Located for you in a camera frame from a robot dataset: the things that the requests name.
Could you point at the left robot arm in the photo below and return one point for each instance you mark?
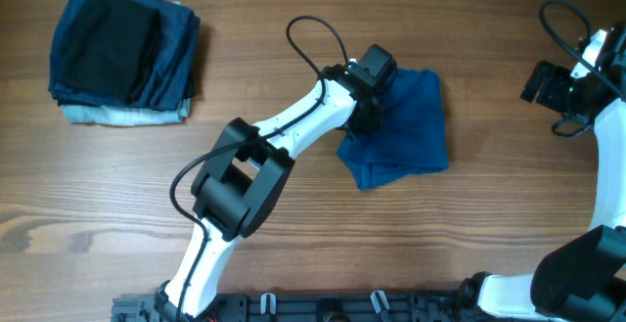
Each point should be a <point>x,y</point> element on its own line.
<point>241,179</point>

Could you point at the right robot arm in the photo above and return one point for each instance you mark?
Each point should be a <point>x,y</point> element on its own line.
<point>523,190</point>

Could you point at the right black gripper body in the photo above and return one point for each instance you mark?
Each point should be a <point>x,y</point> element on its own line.
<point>560,91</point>

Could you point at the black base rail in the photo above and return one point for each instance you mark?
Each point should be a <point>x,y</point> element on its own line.
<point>376,306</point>

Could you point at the black folded garment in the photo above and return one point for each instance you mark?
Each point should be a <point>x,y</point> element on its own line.
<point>109,49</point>

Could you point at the light grey folded garment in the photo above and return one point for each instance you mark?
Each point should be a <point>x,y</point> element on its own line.
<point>126,117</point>

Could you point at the blue polo shirt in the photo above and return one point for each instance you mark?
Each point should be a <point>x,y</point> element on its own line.
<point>412,138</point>

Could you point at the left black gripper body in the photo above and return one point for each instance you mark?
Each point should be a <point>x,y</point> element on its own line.
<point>372,119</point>

